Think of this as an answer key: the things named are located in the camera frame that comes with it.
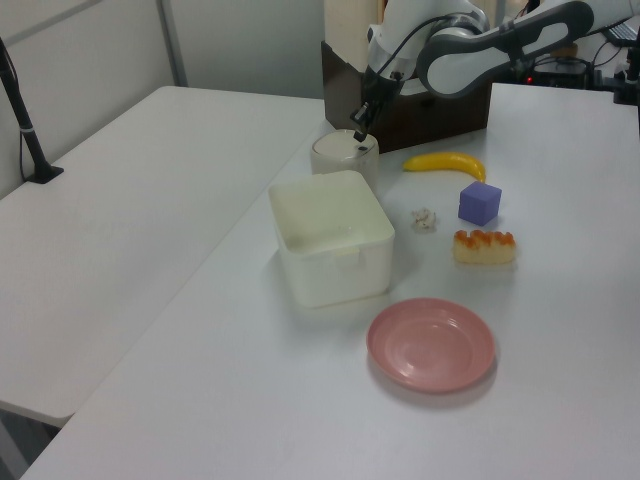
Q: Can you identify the white round cup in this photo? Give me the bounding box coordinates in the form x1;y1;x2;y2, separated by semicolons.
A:
309;128;381;194

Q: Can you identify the black camera stand pole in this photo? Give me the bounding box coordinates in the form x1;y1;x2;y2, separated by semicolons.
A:
0;36;66;187

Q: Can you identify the cream plastic storage box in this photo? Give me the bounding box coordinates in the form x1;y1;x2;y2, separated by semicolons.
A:
323;0;387;72

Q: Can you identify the open laptop computer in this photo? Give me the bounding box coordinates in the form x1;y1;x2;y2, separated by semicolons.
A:
606;19;640;47

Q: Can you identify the black electronics box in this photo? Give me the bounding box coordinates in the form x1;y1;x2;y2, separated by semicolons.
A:
528;56;592;90

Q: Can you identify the purple cube block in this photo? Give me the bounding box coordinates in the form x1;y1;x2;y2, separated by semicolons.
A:
457;181;503;227

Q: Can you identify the crumpled white paper ball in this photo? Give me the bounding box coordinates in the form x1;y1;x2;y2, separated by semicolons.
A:
410;207;439;235

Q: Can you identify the white square plastic bin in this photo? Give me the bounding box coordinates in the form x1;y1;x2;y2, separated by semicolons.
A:
267;169;397;309

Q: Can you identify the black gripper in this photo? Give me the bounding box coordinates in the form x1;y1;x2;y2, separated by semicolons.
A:
350;67;403;143

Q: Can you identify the pink plastic plate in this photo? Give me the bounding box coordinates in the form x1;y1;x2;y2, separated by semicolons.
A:
366;297;498;394

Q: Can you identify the toy bread with orange topping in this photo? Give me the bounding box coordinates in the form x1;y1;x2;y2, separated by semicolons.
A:
452;229;518;267

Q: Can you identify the dark brown wooden drawer box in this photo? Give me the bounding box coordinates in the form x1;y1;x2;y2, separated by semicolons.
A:
320;39;494;154

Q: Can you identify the black clamp stand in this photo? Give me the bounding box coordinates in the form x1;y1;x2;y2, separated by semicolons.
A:
611;43;640;107

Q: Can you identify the yellow toy banana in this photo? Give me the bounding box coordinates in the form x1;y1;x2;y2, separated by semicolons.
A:
402;151;488;184

